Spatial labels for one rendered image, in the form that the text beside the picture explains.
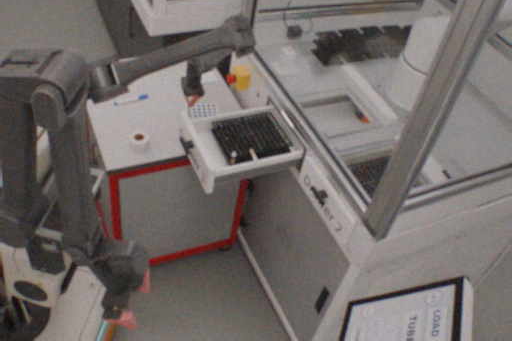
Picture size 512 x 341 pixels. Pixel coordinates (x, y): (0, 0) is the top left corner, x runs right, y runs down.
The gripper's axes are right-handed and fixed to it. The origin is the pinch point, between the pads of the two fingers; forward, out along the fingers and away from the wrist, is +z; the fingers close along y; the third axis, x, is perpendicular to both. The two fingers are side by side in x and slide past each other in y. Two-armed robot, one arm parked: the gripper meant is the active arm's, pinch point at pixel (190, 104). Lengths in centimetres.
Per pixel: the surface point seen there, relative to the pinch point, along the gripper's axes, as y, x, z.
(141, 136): -7.4, 19.3, 6.1
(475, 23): -76, -31, -79
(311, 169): -45, -27, -6
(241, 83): 6.1, -21.1, -2.9
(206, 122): -13.7, -2.0, -2.9
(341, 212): -63, -29, -7
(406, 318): -107, -19, -25
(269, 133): -25.1, -20.5, -5.3
